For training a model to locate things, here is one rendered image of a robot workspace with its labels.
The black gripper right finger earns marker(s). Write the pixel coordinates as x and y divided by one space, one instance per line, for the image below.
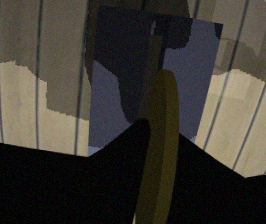
207 192

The gold disc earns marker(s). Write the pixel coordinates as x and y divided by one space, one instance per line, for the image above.
161 162

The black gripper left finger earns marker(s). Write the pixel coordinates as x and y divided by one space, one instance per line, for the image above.
46 187

